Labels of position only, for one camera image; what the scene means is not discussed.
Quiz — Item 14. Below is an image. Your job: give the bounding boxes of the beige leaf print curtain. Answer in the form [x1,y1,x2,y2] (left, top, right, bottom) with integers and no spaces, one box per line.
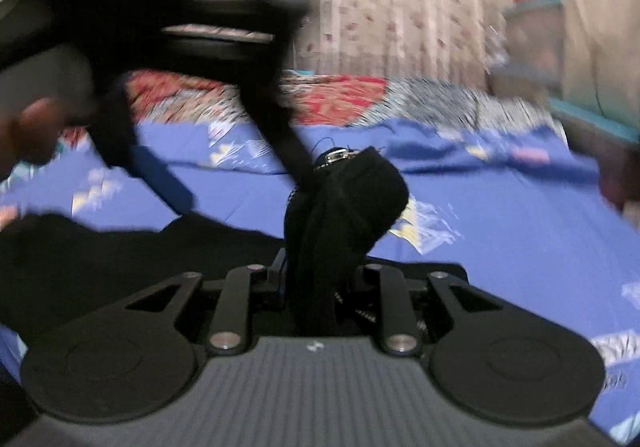
[170,0,532,84]

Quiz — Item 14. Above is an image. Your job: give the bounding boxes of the clear plastic storage box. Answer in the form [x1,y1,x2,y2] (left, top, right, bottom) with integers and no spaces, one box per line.
[492,0,568,93]

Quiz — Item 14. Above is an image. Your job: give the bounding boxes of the person's left hand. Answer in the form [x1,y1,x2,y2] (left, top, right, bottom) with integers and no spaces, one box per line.
[0,97,69,179]

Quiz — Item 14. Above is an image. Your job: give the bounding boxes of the blue printed bedsheet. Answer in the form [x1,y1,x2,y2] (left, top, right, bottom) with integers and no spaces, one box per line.
[0,120,640,444]

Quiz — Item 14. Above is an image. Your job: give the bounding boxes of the grey patterned blanket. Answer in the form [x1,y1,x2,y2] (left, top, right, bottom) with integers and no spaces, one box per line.
[385,77,568,134]

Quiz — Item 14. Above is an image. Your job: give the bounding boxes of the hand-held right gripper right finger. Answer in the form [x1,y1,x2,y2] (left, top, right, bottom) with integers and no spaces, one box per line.
[350,262,506,355]

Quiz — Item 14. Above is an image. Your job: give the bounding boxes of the white plastic bag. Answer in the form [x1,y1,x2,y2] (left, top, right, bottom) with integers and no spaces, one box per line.
[554,0,640,120]

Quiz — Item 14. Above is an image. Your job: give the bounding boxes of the black pants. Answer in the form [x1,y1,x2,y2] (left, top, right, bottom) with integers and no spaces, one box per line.
[0,146,411,345]

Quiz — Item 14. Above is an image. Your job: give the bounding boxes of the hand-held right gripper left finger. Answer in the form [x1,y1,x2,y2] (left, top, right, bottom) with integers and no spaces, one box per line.
[125,247,288,355]

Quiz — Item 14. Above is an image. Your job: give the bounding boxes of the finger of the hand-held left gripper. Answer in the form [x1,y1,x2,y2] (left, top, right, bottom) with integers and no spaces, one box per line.
[239,71,322,189]
[92,86,197,215]

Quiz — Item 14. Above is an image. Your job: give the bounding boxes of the red patterned quilt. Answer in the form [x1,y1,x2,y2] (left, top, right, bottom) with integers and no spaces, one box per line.
[60,70,393,129]

